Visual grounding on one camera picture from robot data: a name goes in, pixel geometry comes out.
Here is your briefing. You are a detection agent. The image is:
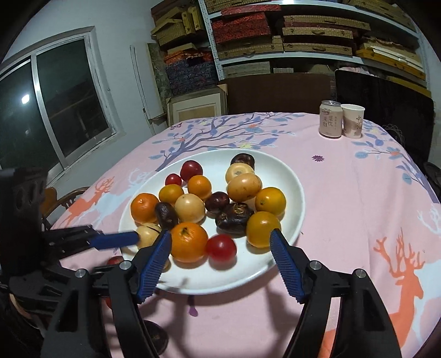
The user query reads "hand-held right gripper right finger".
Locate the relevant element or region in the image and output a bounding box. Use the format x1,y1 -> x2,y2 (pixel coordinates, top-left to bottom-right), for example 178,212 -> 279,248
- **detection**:
269,229 -> 402,358

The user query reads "white paper cup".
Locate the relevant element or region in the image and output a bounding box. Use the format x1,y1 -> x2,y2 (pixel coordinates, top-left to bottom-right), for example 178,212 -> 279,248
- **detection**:
341,104 -> 365,139

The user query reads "stack of woven gift boxes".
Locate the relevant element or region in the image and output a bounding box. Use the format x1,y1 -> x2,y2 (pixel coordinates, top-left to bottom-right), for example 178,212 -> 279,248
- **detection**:
207,0 -> 431,86

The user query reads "yellow-orange citrus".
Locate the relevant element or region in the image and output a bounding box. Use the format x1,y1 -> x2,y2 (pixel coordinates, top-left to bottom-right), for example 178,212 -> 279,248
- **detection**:
246,211 -> 282,249

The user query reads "sliding glass window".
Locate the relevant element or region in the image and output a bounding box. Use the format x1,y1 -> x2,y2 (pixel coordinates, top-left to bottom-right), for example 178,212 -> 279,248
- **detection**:
0,27 -> 125,180

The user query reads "smooth yellow passion fruit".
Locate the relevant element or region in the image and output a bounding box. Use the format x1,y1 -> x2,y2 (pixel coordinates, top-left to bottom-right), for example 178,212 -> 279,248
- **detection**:
174,193 -> 206,224

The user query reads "pink drink can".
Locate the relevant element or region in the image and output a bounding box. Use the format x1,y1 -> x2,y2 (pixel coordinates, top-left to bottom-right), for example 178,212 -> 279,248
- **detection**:
319,100 -> 343,139

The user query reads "large dark passion fruit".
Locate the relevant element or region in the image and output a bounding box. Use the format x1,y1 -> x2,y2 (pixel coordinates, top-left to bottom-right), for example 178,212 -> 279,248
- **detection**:
215,202 -> 256,235

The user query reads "pink deer print tablecloth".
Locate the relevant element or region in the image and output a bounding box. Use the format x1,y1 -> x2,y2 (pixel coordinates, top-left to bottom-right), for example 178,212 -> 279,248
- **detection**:
45,111 -> 441,358

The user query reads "cracked yellow passion fruit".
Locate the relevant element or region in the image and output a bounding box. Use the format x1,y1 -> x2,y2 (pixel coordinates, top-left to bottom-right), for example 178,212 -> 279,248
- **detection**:
133,223 -> 162,249

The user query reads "black round object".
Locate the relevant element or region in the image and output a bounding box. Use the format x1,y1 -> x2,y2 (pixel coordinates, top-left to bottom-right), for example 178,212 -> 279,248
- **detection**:
424,160 -> 441,204

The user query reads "framed picture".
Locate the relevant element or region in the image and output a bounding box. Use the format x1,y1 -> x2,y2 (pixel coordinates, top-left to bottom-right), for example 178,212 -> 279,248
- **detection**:
166,83 -> 228,128

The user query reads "white oval plate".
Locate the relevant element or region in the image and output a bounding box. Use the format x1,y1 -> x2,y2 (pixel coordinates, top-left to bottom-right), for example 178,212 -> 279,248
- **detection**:
118,149 -> 306,296

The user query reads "black chair back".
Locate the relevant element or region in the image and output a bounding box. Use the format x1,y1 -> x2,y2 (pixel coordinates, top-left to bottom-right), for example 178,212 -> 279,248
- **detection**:
334,68 -> 435,166

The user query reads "large yellow passion fruit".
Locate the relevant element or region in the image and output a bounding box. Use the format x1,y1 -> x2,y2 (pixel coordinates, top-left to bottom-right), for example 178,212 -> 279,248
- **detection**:
226,173 -> 263,203

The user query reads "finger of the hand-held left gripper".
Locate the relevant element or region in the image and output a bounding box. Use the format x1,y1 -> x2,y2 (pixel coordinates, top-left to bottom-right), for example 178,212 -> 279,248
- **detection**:
52,263 -> 116,281
42,225 -> 140,257

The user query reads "large orange with stem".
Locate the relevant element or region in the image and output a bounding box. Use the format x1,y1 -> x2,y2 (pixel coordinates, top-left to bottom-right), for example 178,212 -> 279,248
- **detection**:
170,222 -> 209,264

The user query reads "wooden chair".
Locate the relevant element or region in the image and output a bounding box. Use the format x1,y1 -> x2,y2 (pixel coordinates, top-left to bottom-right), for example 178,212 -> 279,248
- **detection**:
39,186 -> 91,229

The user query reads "pile of patterned boxes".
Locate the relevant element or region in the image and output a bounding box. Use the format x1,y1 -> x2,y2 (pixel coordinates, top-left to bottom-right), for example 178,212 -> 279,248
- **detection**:
150,5 -> 221,100

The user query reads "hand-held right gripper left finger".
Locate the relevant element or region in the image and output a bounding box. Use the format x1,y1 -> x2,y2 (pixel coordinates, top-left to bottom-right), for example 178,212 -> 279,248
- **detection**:
41,230 -> 173,358

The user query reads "small orange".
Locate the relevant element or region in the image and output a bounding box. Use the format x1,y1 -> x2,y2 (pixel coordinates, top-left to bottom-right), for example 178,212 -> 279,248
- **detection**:
158,184 -> 185,204
187,175 -> 212,201

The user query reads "small dark passion fruit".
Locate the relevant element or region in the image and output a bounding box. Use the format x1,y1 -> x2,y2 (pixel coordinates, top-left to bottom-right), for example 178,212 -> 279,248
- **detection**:
155,202 -> 180,230

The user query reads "white metal shelf rack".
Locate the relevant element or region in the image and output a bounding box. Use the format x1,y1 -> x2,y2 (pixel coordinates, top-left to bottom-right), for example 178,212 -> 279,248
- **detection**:
198,0 -> 431,92

